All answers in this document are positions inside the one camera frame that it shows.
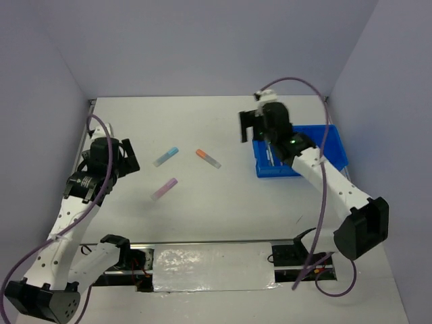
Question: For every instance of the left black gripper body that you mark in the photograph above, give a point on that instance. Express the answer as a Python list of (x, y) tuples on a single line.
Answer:
[(126, 165)]

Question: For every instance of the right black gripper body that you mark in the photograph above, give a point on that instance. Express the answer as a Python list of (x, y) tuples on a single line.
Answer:
[(248, 119)]

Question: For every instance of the orange capped clear tube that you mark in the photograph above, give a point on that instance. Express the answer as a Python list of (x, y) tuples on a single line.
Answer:
[(208, 158)]

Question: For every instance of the blue capped clear tube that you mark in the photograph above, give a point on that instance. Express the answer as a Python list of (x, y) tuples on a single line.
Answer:
[(166, 156)]

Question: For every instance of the pink clear tube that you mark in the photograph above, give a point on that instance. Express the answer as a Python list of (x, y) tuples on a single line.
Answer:
[(164, 189)]

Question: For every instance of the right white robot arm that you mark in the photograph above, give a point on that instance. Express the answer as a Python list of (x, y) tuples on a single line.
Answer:
[(365, 220)]

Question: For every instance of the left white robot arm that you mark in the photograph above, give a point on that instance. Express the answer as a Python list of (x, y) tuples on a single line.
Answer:
[(52, 288)]

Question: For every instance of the blue divided plastic bin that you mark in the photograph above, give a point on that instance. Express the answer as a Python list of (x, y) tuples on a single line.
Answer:
[(334, 151)]

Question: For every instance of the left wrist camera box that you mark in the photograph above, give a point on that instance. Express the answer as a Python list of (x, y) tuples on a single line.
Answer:
[(101, 131)]

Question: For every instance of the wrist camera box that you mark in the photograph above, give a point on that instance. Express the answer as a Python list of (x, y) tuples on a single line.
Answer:
[(101, 131), (264, 96)]

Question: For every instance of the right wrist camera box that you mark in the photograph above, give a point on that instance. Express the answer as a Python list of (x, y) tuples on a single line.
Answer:
[(264, 96)]

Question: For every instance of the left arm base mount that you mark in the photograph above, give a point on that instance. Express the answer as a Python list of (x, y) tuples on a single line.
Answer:
[(135, 266)]

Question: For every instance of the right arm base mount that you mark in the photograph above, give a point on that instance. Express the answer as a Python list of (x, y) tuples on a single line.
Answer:
[(288, 260)]

